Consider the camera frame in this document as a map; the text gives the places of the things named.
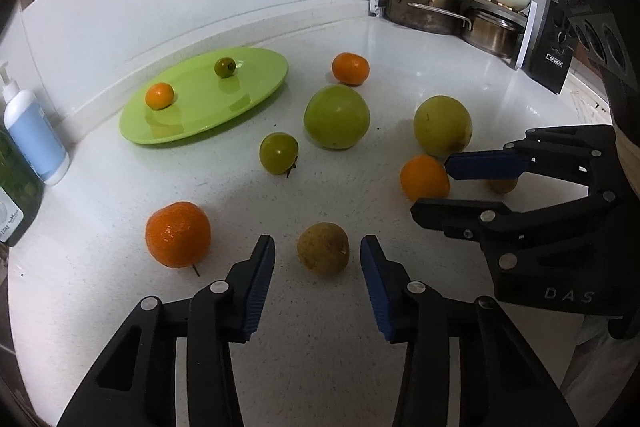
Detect orange tangerine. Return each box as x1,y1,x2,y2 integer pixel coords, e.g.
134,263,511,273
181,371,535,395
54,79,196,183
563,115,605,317
399,155,450,202
144,202,213,275
331,52,370,87
144,82,175,110

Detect brown kiwi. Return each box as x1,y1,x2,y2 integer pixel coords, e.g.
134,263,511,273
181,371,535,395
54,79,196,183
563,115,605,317
296,222,350,277
486,179,518,195

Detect green apple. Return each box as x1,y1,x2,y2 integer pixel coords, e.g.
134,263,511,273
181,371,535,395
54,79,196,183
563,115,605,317
303,84,371,150

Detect small green tomato back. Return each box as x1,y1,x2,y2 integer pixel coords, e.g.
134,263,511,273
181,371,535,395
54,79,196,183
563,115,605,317
214,56,238,79

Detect black knife block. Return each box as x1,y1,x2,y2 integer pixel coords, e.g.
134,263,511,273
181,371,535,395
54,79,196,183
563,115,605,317
524,0,588,94

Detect steel pot lower right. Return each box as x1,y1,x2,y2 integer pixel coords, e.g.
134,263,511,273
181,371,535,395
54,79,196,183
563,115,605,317
461,9,523,58

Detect green dish soap bottle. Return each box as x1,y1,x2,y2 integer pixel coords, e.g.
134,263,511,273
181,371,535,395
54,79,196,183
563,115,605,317
0,129,44,247

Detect blue white pump bottle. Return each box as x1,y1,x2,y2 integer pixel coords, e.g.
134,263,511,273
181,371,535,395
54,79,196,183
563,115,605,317
1,63,70,185

